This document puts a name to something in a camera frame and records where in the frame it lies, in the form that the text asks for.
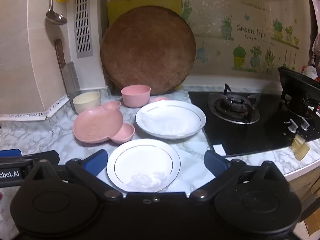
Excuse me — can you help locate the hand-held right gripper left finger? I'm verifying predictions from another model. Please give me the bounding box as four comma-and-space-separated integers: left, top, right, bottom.
24, 149, 123, 201

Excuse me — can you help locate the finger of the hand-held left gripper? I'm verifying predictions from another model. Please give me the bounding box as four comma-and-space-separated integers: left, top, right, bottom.
0, 149, 22, 158
0, 151, 60, 167

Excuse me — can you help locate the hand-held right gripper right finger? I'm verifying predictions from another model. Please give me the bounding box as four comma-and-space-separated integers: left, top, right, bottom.
189, 150, 289, 201

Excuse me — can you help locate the pink bowl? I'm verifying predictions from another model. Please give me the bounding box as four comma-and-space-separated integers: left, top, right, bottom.
121, 85, 151, 108

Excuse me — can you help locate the white label sticker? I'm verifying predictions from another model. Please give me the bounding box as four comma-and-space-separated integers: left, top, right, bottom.
212, 144, 227, 156

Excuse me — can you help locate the pink bear-shaped divided plate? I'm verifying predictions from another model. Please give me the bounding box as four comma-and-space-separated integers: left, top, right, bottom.
73, 101, 135, 144

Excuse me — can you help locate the white floral plate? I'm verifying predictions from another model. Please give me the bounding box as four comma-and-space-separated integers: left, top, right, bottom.
106, 138, 181, 193

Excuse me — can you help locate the cream bowl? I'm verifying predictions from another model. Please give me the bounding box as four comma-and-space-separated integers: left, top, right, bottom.
72, 91, 101, 115

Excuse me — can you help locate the stove burner grate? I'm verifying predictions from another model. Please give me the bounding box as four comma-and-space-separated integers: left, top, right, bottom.
209, 84, 260, 125
281, 90, 318, 119

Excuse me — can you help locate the white deep plate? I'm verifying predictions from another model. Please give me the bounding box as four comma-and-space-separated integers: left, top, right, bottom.
135, 100, 207, 139

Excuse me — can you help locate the yellowish translucent plastic holder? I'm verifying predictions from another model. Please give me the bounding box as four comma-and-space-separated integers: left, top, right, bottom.
291, 134, 311, 161

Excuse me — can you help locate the black wok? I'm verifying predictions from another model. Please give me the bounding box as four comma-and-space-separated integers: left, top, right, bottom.
278, 66, 320, 105

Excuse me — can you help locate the round wooden cutting board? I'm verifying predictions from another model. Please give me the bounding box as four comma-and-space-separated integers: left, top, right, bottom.
100, 6, 197, 95

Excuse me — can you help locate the grey vent grille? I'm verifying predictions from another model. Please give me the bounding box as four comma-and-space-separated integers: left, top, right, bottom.
73, 0, 94, 59

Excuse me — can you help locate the metal ladle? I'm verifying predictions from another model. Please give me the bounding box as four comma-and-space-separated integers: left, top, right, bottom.
45, 0, 68, 25

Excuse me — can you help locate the yellow plastic cutting board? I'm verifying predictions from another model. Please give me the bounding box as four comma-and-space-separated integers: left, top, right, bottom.
107, 0, 182, 28

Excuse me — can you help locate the cleaver with wooden handle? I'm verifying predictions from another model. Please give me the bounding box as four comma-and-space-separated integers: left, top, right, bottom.
55, 39, 82, 100

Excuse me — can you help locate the plant print wall sticker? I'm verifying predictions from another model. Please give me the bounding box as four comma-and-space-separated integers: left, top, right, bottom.
182, 0, 300, 74

